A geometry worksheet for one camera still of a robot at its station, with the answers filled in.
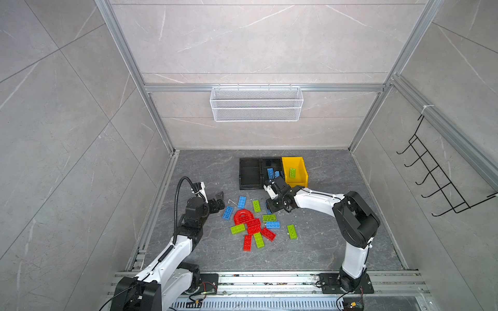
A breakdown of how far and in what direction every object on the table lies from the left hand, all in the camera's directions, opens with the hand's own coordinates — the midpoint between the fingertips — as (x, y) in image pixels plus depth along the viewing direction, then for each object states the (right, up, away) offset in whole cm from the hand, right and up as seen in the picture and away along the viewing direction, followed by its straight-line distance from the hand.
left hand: (213, 190), depth 85 cm
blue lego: (+28, +7, +22) cm, 36 cm away
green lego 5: (+20, -22, -1) cm, 30 cm away
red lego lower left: (+15, -23, -3) cm, 28 cm away
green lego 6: (+36, -20, +2) cm, 41 cm away
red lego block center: (+18, -17, +2) cm, 25 cm away
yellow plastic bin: (+45, +6, +22) cm, 51 cm away
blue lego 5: (+6, -12, +6) cm, 14 cm away
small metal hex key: (+5, -7, +11) cm, 14 cm away
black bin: (+29, +13, +29) cm, 43 cm away
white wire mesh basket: (+20, +44, +16) cm, 50 cm away
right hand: (+26, -8, +11) cm, 29 cm away
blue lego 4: (+12, -7, +10) cm, 18 cm away
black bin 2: (+17, +7, +26) cm, 31 cm away
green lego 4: (+25, -14, +5) cm, 29 cm away
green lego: (+40, +7, +22) cm, 47 cm away
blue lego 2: (+31, +7, +19) cm, 37 cm away
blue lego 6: (+27, -17, +3) cm, 32 cm away
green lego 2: (+20, -9, +10) cm, 24 cm away
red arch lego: (+13, -13, +7) cm, 20 cm away
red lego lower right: (+24, -20, +1) cm, 32 cm away
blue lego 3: (+25, -11, +5) cm, 28 cm away
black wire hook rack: (+83, +3, -22) cm, 86 cm away
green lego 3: (+11, -18, +1) cm, 21 cm away
